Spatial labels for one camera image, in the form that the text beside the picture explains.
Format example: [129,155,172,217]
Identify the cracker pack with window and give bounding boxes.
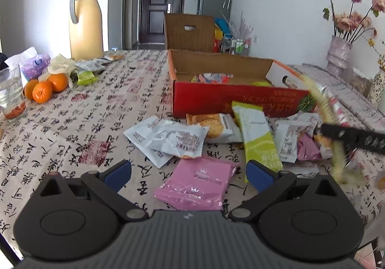
[186,113,243,144]

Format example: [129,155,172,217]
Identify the long white striped snack pack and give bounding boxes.
[300,73,366,184]

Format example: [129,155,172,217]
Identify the glass cup with goji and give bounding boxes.
[0,66,27,122]

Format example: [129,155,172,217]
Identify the long green snack bar pack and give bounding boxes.
[232,101,283,173]

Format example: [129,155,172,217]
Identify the clear jar with snacks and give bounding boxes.
[350,68,372,97]

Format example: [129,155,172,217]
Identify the orange mandarin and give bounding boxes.
[47,73,69,92]
[32,81,53,103]

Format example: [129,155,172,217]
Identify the yellow thermos jug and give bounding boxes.
[69,0,104,61]

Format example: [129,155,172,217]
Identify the pink snack pack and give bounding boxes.
[153,156,237,211]

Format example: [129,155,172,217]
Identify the pink textured vase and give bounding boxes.
[326,36,352,77]

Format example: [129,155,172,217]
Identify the brown wooden chair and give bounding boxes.
[164,13,215,53]

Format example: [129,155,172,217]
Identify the red cardboard snack box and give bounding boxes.
[168,49,316,118]

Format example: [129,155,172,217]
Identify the white cloth flower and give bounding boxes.
[38,54,77,89]

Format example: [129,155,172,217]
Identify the wire storage rack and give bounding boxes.
[221,34,251,57]

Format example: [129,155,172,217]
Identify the orange mandarin front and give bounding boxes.
[32,81,53,103]

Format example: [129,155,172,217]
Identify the orange mandarin back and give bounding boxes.
[47,73,69,92]

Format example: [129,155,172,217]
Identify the dried pink roses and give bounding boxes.
[322,0,384,47]

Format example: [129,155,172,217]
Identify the dark brown entrance door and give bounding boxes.
[139,0,185,44]

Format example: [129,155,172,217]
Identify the grey patterned runner cloth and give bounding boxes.
[290,64,384,133]

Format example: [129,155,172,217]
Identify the purple tissue pack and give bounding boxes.
[20,53,50,81]

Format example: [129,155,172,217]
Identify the floral patterned vase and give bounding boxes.
[367,69,385,108]

